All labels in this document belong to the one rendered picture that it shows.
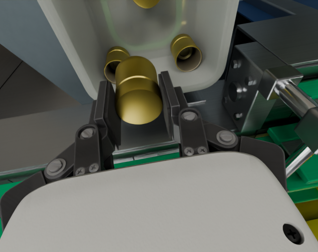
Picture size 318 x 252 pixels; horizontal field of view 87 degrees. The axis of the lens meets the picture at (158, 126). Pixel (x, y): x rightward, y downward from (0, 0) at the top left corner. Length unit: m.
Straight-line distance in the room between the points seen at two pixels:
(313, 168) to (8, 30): 0.59
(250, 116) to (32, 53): 0.49
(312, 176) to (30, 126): 0.42
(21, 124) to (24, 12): 0.24
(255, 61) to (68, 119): 0.30
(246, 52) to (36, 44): 0.45
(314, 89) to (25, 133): 0.41
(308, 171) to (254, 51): 0.15
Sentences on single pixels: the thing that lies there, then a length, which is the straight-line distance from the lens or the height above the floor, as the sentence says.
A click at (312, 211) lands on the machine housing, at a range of 0.50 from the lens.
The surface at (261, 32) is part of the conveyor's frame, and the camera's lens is 0.29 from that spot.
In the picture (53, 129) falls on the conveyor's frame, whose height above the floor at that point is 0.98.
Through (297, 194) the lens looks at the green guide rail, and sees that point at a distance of 0.36.
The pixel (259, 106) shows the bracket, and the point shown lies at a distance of 0.23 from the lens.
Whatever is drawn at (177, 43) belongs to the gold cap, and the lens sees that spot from 0.25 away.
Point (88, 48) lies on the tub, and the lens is 0.23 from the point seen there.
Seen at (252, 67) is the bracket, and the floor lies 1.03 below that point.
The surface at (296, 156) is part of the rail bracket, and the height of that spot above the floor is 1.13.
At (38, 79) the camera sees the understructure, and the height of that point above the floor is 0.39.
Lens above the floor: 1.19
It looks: 41 degrees down
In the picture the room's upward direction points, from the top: 169 degrees clockwise
